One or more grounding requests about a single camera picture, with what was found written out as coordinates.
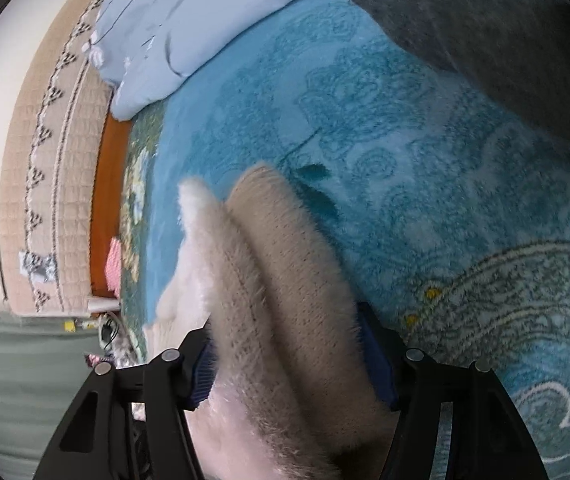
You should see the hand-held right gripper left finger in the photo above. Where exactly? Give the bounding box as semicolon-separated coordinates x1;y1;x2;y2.
32;330;218;480

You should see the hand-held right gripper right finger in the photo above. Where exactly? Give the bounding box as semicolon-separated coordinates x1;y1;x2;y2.
355;301;550;480

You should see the beige fleece garment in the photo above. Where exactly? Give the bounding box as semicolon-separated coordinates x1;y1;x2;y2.
142;160;401;480

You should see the pink checkered cloth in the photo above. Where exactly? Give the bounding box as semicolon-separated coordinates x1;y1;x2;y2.
106;237;123;293

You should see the teal floral blanket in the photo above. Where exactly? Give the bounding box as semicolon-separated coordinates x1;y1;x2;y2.
118;0;570;480

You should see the green curtain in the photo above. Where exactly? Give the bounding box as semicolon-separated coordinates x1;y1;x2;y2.
0;305;141;480

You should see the beige quilted headboard cover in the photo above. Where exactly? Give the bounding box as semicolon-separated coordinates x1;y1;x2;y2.
0;0;126;318

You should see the light blue floral pillow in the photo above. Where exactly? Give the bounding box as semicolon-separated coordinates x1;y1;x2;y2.
88;0;343;122

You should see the grey garment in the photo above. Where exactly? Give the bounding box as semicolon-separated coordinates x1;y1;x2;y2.
340;0;570;161

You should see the black charger cable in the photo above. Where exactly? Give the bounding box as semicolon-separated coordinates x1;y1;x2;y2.
99;317;121;348

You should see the wooden bed frame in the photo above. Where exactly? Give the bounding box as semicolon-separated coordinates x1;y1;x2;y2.
88;85;133;298

